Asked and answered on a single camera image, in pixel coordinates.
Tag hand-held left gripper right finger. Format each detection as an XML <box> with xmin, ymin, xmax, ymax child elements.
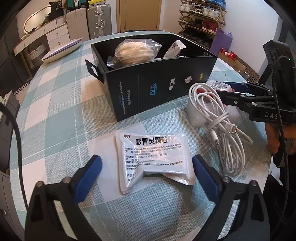
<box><xmin>192</xmin><ymin>154</ymin><xmax>271</xmax><ymax>241</ymax></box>

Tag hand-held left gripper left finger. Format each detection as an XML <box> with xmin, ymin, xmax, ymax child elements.
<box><xmin>24</xmin><ymin>154</ymin><xmax>103</xmax><ymax>241</ymax></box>

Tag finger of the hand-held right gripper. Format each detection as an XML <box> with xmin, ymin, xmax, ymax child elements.
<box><xmin>223</xmin><ymin>81</ymin><xmax>274</xmax><ymax>94</ymax></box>
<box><xmin>216</xmin><ymin>90</ymin><xmax>277</xmax><ymax>112</ymax></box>

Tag red and white packet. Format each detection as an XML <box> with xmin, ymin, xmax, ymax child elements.
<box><xmin>199</xmin><ymin>80</ymin><xmax>234</xmax><ymax>100</ymax></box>

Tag white charging cable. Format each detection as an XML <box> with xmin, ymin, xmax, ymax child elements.
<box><xmin>188</xmin><ymin>81</ymin><xmax>253</xmax><ymax>178</ymax></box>

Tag white medicine pouch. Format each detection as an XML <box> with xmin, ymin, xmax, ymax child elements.
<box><xmin>115</xmin><ymin>132</ymin><xmax>195</xmax><ymax>195</ymax></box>

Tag white printed packet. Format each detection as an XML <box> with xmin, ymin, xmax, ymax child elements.
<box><xmin>162</xmin><ymin>40</ymin><xmax>187</xmax><ymax>60</ymax></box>

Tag black cardboard box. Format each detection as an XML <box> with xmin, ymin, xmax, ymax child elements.
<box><xmin>85</xmin><ymin>32</ymin><xmax>218</xmax><ymax>122</ymax></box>

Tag clear bag of beige pads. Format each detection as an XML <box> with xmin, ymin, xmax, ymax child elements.
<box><xmin>107</xmin><ymin>38</ymin><xmax>162</xmax><ymax>69</ymax></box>

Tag person's right hand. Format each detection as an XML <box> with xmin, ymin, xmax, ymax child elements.
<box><xmin>264</xmin><ymin>123</ymin><xmax>281</xmax><ymax>156</ymax></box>

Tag open cardboard box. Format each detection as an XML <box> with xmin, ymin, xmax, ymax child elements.
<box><xmin>217</xmin><ymin>49</ymin><xmax>260</xmax><ymax>81</ymax></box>

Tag purple bag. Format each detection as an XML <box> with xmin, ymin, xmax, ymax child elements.
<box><xmin>211</xmin><ymin>29</ymin><xmax>233</xmax><ymax>57</ymax></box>

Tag wooden shoe rack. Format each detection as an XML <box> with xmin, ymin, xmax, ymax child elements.
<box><xmin>177</xmin><ymin>0</ymin><xmax>228</xmax><ymax>49</ymax></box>

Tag shoe rack with shoes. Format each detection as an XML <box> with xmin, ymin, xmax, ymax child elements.
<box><xmin>179</xmin><ymin>0</ymin><xmax>226</xmax><ymax>45</ymax></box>

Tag grey cabinet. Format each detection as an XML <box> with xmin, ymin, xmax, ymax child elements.
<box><xmin>0</xmin><ymin>171</ymin><xmax>30</xmax><ymax>241</ymax></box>

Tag striped floor mat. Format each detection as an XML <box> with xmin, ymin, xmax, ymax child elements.
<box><xmin>14</xmin><ymin>77</ymin><xmax>34</xmax><ymax>98</ymax></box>

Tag beige wooden door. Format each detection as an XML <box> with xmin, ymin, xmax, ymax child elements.
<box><xmin>116</xmin><ymin>0</ymin><xmax>162</xmax><ymax>33</ymax></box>

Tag white and purple plate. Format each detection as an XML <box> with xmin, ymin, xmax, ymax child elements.
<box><xmin>42</xmin><ymin>37</ymin><xmax>84</xmax><ymax>63</ymax></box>

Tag white woven basket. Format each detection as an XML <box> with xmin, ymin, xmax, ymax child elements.
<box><xmin>27</xmin><ymin>44</ymin><xmax>47</xmax><ymax>67</ymax></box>

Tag white dresser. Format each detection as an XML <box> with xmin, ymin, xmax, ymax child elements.
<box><xmin>13</xmin><ymin>16</ymin><xmax>71</xmax><ymax>56</ymax></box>

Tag silver suitcase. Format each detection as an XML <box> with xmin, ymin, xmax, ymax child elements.
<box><xmin>87</xmin><ymin>3</ymin><xmax>112</xmax><ymax>40</ymax></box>

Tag beige suitcase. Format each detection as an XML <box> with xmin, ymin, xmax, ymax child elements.
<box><xmin>65</xmin><ymin>7</ymin><xmax>90</xmax><ymax>41</ymax></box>

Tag oval white-framed mirror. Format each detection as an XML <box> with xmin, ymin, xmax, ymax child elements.
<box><xmin>23</xmin><ymin>3</ymin><xmax>58</xmax><ymax>35</ymax></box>

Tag black shopping bag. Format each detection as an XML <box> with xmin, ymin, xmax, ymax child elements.
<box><xmin>48</xmin><ymin>1</ymin><xmax>64</xmax><ymax>18</ymax></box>

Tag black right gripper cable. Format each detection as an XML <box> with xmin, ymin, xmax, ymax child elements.
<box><xmin>272</xmin><ymin>56</ymin><xmax>292</xmax><ymax>209</ymax></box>

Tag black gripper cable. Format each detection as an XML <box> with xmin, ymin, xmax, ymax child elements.
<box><xmin>0</xmin><ymin>102</ymin><xmax>26</xmax><ymax>209</ymax></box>
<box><xmin>272</xmin><ymin>56</ymin><xmax>292</xmax><ymax>209</ymax></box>

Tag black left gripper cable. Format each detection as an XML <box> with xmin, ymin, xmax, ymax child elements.
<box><xmin>0</xmin><ymin>102</ymin><xmax>26</xmax><ymax>209</ymax></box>

